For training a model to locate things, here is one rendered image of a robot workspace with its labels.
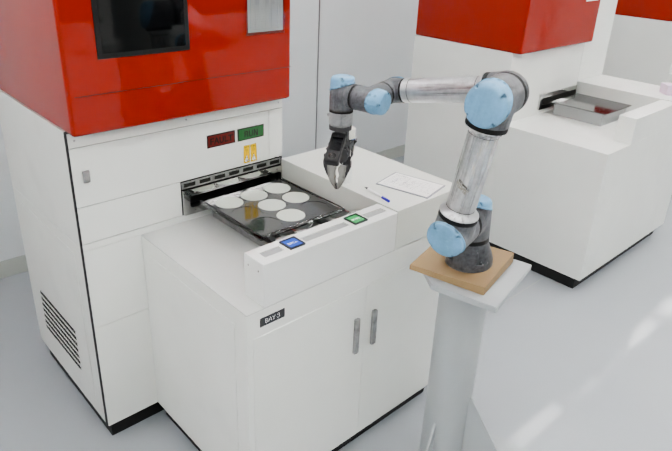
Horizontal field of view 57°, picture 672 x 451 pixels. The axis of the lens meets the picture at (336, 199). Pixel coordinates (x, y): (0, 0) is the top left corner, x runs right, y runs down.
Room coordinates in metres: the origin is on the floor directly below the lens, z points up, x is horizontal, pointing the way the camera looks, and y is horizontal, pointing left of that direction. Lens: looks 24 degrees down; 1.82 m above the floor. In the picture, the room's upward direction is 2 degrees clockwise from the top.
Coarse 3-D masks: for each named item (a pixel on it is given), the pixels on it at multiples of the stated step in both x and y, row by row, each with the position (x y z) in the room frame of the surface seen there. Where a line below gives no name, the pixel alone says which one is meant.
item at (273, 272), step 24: (384, 216) 1.82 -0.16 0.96; (312, 240) 1.63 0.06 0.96; (336, 240) 1.66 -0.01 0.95; (360, 240) 1.73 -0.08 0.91; (384, 240) 1.81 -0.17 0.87; (264, 264) 1.48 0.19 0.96; (288, 264) 1.53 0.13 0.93; (312, 264) 1.59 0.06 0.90; (336, 264) 1.66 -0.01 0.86; (360, 264) 1.74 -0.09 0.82; (264, 288) 1.47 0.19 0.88; (288, 288) 1.53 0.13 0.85
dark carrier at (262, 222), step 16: (240, 192) 2.10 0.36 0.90; (288, 192) 2.12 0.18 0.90; (304, 192) 2.12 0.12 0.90; (224, 208) 1.95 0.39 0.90; (240, 208) 1.96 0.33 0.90; (256, 208) 1.97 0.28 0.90; (288, 208) 1.98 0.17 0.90; (304, 208) 1.98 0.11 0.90; (320, 208) 1.99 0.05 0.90; (336, 208) 1.99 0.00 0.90; (256, 224) 1.84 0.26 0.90; (272, 224) 1.85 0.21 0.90; (288, 224) 1.85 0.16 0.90
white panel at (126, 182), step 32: (128, 128) 1.88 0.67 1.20; (160, 128) 1.95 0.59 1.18; (192, 128) 2.04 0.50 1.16; (224, 128) 2.12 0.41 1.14; (96, 160) 1.80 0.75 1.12; (128, 160) 1.87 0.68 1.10; (160, 160) 1.95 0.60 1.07; (192, 160) 2.03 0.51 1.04; (224, 160) 2.12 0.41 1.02; (256, 160) 2.22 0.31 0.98; (96, 192) 1.79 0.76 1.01; (128, 192) 1.86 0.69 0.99; (160, 192) 1.94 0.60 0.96; (96, 224) 1.78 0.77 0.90; (128, 224) 1.85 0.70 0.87; (160, 224) 1.93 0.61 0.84
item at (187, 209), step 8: (264, 168) 2.25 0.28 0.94; (272, 168) 2.26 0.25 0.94; (280, 168) 2.29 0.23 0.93; (240, 176) 2.15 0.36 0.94; (248, 176) 2.18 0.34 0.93; (256, 176) 2.20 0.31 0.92; (280, 176) 2.29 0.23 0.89; (208, 184) 2.06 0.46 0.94; (216, 184) 2.08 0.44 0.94; (224, 184) 2.10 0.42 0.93; (232, 184) 2.13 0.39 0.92; (184, 192) 1.99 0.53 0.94; (192, 192) 2.01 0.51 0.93; (200, 192) 2.03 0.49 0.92; (184, 200) 1.99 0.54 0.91; (184, 208) 1.99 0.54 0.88; (192, 208) 2.01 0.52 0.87; (200, 208) 2.03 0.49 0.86
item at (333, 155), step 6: (330, 138) 1.82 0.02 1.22; (336, 138) 1.82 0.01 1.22; (342, 138) 1.82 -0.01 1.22; (330, 144) 1.80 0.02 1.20; (336, 144) 1.80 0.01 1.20; (342, 144) 1.80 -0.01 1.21; (330, 150) 1.78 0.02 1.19; (336, 150) 1.78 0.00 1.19; (342, 150) 1.80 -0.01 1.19; (330, 156) 1.76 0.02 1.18; (336, 156) 1.76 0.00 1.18; (324, 162) 1.76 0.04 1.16; (330, 162) 1.75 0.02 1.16; (336, 162) 1.75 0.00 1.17
